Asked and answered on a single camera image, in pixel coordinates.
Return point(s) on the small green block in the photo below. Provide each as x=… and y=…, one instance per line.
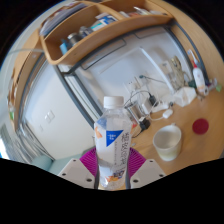
x=219, y=88

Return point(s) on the steel tumbler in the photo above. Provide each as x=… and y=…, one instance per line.
x=133, y=111

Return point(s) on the white desk lamp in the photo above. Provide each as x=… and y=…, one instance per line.
x=156, y=66

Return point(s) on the small white case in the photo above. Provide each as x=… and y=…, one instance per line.
x=167, y=113

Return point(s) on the black charger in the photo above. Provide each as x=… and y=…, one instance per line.
x=145, y=124

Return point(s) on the wooden desk shelf unit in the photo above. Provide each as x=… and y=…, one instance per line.
x=100, y=36

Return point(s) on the grey metal bed frame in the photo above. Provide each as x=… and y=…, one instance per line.
x=76, y=96

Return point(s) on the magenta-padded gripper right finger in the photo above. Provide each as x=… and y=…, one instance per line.
x=148, y=171

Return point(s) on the white tissue pack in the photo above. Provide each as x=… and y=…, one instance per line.
x=185, y=96

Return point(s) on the brown tree figurine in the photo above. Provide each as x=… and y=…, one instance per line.
x=177, y=71

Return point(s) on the clear plastic water bottle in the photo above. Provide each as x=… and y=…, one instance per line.
x=113, y=143

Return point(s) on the wooden wall shelf unit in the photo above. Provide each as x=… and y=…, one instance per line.
x=20, y=83

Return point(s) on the cream plastic cup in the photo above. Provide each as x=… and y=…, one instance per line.
x=167, y=143

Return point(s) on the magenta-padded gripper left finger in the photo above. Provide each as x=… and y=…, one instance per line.
x=75, y=171

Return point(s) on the flat round red coaster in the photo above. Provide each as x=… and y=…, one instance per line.
x=200, y=126

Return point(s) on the white power strip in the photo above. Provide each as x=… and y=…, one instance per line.
x=159, y=107

